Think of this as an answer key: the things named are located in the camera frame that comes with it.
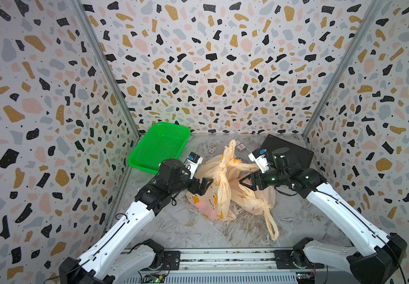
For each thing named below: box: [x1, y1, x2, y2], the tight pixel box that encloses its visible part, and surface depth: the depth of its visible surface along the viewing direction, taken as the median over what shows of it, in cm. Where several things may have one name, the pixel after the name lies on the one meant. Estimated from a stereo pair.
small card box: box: [235, 140, 247, 153], surface depth 118 cm
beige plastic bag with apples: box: [186, 139, 260, 223], surface depth 77 cm
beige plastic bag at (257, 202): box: [229, 171, 279, 241], surface depth 78 cm
